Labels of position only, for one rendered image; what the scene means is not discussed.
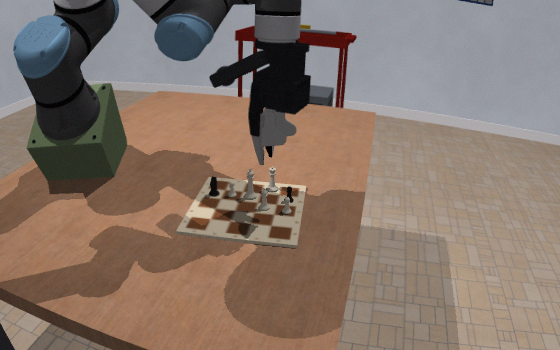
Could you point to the brown and cream chessboard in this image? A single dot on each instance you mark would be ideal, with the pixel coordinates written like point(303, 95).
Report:
point(239, 219)

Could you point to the white chess king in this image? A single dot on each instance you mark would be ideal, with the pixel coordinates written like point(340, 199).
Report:
point(250, 194)

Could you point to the white queen chess piece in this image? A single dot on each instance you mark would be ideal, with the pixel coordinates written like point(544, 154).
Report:
point(272, 187)

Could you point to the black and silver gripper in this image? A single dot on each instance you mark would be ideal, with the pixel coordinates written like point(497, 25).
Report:
point(279, 76)

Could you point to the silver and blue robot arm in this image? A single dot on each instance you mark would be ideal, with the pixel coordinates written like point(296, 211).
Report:
point(50, 60)

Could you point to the white pawn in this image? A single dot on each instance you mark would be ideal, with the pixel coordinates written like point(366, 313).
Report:
point(286, 209)
point(232, 192)

